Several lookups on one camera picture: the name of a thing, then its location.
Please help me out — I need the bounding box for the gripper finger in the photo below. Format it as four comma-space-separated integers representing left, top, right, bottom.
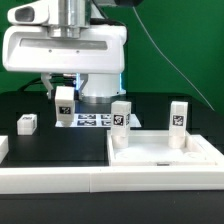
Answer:
76, 73, 88, 100
41, 73, 53, 99

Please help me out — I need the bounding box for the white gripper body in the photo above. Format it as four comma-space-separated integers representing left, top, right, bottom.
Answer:
2, 25, 127, 74

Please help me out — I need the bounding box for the white square table top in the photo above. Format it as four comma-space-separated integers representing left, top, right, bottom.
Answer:
107, 130, 224, 166

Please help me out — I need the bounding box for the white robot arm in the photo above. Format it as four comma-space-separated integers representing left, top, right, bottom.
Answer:
2, 0, 144, 102

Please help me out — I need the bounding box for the apriltag base marker sheet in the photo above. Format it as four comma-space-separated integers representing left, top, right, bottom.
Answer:
55, 114, 141, 127

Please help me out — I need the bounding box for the white left fence piece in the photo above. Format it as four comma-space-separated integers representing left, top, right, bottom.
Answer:
0, 136, 9, 163

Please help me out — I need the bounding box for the white front fence bar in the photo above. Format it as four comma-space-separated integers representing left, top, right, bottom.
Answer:
0, 166, 224, 194

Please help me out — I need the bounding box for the black cable bundle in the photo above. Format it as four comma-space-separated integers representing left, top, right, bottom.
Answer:
18, 77, 46, 93

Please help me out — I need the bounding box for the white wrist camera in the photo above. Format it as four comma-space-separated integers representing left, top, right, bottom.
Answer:
7, 0, 59, 25

